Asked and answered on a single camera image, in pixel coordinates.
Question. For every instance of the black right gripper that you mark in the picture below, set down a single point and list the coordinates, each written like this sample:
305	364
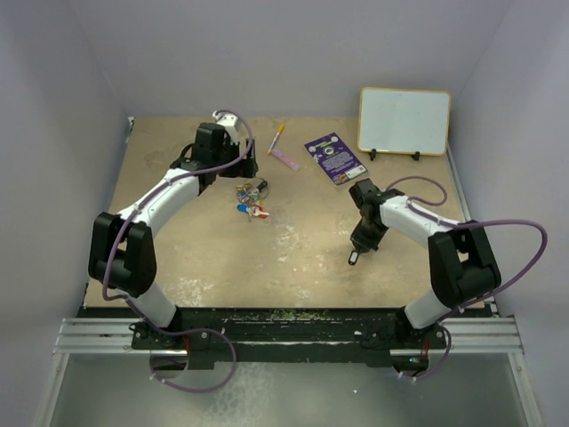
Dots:
364	243

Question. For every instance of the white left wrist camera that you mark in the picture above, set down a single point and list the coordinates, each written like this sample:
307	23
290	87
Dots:
229	121

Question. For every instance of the yellow capped marker pen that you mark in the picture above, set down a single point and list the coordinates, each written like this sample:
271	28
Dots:
275	139

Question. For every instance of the black white key tag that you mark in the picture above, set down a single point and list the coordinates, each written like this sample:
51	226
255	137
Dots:
353	257

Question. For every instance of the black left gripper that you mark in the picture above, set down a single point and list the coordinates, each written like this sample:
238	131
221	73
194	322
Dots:
245	168

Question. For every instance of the pink translucent lead case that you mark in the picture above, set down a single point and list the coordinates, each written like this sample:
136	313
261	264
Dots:
285	159

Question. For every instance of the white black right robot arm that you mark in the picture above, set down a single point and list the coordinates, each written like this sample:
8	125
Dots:
462	266

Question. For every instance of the yellow framed whiteboard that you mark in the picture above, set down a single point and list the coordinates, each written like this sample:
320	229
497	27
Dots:
403	121

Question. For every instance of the black whiteboard stand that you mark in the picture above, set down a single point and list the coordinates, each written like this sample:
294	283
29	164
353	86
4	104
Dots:
416	156

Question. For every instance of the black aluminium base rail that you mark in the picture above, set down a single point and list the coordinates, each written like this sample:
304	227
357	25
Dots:
374	337

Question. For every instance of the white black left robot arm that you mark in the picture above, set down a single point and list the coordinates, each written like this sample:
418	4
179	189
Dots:
122	253

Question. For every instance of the purple paperback book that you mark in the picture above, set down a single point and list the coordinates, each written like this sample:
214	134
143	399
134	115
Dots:
336	159

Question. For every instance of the large metal keyring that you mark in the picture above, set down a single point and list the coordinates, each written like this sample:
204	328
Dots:
258	187

